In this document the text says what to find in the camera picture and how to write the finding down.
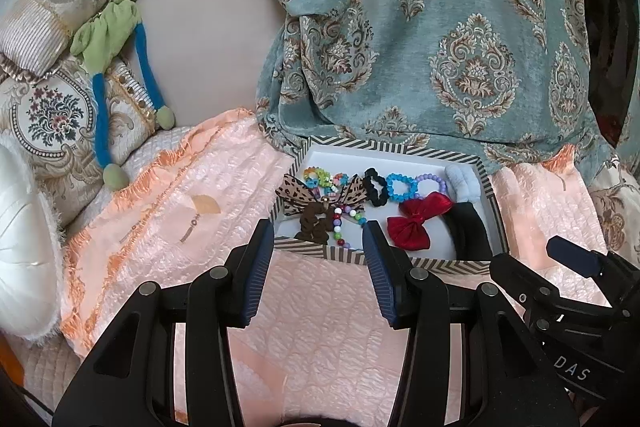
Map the red velvet bow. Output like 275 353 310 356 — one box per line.
386 192 454 251

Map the purple bead bracelet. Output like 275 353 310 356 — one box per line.
414 172 449 198

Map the blue bead bracelet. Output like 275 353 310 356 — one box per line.
385 172 420 204

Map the black scrunchie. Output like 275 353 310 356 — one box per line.
362 168 390 207

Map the multicolour bead bracelet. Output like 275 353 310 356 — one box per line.
326 204 369 249

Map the green plastic bead bracelet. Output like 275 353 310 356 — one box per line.
319 171 352 191

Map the colourful plastic link chain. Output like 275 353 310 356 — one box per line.
301 166 334 191

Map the striped jewelry box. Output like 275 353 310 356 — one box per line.
269 134 511 278

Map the beige floral bedsheet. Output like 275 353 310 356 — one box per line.
588 155 640 267

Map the black velvet cloth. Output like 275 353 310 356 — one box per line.
442 202 492 261

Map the pink quilted bedspread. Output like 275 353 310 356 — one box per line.
61 109 604 426

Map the white round satin cushion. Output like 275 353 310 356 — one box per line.
0 132 63 341

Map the leopard print bow scrunchie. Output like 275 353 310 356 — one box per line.
276 174 368 245

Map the teal damask curtain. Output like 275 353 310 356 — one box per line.
256 0 612 180

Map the floral embroidered square cushion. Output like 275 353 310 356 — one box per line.
1 56 156 225

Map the blue green plush toy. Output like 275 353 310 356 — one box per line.
70 0 176 191

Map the cream bolster pillow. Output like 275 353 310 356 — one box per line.
1 0 108 83

